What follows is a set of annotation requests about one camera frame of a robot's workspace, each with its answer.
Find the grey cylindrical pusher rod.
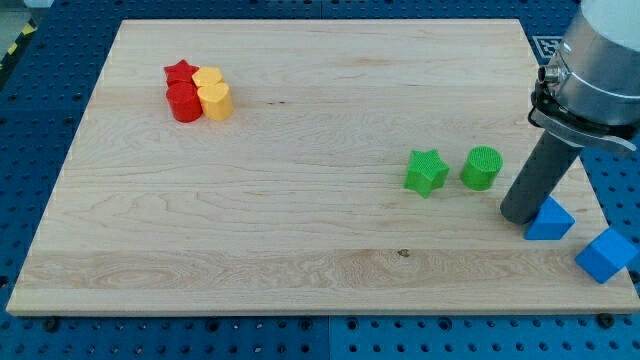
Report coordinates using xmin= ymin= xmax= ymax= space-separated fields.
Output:
xmin=500 ymin=131 xmax=582 ymax=225

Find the blue triangle block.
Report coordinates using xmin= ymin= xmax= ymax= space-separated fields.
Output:
xmin=524 ymin=196 xmax=576 ymax=241

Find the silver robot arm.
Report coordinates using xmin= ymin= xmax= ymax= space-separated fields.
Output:
xmin=500 ymin=0 xmax=639 ymax=225

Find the blue cube block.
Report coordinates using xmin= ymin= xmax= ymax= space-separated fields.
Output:
xmin=575 ymin=228 xmax=639 ymax=284

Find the green cylinder block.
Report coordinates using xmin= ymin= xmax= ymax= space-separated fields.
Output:
xmin=460 ymin=145 xmax=503 ymax=191

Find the fiducial marker tag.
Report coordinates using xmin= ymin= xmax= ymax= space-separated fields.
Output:
xmin=531 ymin=35 xmax=562 ymax=64

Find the green star block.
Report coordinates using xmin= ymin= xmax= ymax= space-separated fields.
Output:
xmin=404 ymin=149 xmax=450 ymax=198

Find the wooden board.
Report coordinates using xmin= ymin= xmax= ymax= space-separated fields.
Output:
xmin=7 ymin=19 xmax=639 ymax=316

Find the yellow heart block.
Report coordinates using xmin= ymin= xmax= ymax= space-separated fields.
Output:
xmin=197 ymin=83 xmax=234 ymax=121

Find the yellow hexagon block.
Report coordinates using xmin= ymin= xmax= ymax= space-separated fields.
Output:
xmin=192 ymin=67 xmax=224 ymax=88

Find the red cylinder block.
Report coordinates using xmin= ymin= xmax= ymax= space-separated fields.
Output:
xmin=165 ymin=82 xmax=202 ymax=123

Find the red star block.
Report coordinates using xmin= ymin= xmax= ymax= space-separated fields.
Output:
xmin=164 ymin=59 xmax=200 ymax=86

